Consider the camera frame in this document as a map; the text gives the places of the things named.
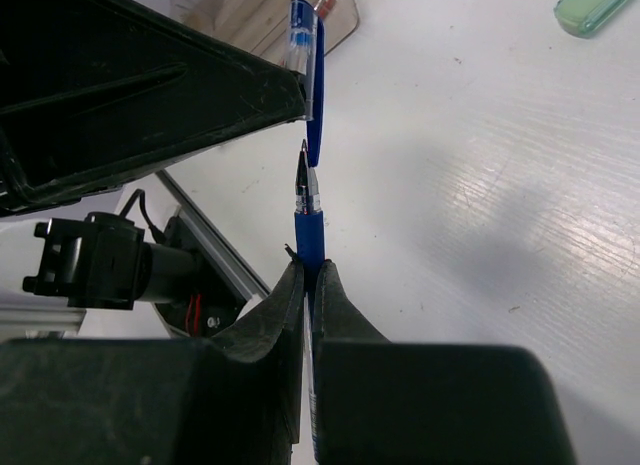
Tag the red pen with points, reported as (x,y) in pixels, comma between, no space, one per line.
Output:
(323,8)

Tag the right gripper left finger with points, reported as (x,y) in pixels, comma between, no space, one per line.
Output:
(234,398)

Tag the clear brown three-compartment organizer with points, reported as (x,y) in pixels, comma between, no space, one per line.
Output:
(259,26)

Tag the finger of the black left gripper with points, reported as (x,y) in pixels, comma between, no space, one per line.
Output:
(99,93)

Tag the blue pen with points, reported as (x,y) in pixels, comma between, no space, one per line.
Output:
(310,249)

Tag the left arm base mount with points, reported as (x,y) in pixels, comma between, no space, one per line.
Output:
(107,262)

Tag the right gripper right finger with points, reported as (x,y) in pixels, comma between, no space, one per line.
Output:
(381,402)

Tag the blue pen cap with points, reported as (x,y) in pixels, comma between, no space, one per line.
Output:
(305,57)

